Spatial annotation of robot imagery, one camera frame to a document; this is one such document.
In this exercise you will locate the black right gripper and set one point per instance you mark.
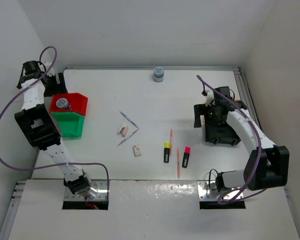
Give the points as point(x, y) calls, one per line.
point(199, 109)

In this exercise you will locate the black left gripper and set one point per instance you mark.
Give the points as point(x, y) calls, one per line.
point(58, 89)

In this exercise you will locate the orange pen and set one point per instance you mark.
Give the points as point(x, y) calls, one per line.
point(171, 141)
point(178, 163)

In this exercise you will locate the pink highlighter marker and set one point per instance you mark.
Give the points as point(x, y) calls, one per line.
point(186, 156)

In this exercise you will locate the yellow highlighter marker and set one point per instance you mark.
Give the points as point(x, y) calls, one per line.
point(166, 156)

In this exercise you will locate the blue white pen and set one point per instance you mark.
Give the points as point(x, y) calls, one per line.
point(129, 120)

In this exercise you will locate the small white eraser card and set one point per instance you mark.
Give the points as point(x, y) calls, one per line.
point(137, 150)

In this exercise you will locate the pink white eraser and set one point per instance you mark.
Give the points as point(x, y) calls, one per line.
point(123, 130)

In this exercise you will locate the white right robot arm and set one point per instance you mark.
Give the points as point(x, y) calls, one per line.
point(227, 121)

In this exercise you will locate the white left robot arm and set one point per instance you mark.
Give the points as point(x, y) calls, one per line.
point(41, 128)

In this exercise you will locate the black plastic bin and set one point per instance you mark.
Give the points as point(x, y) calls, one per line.
point(220, 134)

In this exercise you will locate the red plastic bin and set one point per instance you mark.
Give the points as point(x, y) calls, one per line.
point(77, 101)

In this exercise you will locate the green plastic bin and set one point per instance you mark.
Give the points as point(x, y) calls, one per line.
point(70, 123)

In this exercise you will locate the grey purple pen lower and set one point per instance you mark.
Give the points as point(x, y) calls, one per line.
point(129, 136)

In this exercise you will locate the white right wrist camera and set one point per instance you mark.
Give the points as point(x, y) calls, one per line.
point(209, 97)

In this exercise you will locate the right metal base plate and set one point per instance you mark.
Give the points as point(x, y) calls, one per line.
point(205, 194)

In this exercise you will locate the metal base plate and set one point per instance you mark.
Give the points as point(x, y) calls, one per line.
point(97, 193)
point(205, 194)

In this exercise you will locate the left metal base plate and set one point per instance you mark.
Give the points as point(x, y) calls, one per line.
point(97, 193)

